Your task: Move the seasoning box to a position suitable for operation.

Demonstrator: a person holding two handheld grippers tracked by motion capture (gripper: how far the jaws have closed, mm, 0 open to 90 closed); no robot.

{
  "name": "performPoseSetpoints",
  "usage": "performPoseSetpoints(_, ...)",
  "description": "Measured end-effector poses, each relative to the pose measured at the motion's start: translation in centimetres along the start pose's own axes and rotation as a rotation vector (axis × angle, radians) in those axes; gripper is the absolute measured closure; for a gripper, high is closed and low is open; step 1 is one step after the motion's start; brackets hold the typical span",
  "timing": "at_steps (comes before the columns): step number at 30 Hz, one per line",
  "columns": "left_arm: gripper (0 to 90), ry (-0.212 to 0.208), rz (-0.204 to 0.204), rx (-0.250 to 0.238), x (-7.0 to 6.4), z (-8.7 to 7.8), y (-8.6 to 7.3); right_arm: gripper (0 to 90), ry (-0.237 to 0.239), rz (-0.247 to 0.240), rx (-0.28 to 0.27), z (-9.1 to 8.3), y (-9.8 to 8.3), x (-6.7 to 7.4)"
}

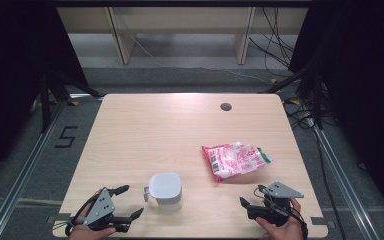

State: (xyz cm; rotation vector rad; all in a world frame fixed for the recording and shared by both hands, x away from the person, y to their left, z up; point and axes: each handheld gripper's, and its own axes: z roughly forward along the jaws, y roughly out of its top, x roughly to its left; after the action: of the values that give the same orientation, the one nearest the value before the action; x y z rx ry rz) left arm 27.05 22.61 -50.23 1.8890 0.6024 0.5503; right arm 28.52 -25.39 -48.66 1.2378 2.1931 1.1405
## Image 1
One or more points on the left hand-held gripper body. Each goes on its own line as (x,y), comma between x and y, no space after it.
(100,208)

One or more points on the yellow floor tape piece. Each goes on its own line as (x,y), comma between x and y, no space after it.
(273,81)
(294,101)
(74,103)

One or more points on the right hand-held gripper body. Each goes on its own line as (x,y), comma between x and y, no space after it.
(278,191)

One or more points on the black metal stand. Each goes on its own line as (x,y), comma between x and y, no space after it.
(45,106)
(317,100)

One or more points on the pink and white plastic bag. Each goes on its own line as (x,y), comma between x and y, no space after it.
(235,160)

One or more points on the person's right hand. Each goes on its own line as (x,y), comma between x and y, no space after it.
(285,233)

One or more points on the light wooden shelf unit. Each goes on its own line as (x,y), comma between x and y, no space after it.
(123,43)

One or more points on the black curtain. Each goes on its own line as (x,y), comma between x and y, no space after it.
(363,83)
(6,66)

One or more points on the metal floor rail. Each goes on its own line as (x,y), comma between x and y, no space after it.
(16,186)
(346,186)

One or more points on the clear container with white lid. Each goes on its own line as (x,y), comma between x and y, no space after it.
(165,186)

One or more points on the person's left hand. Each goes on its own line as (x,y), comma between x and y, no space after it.
(86,234)

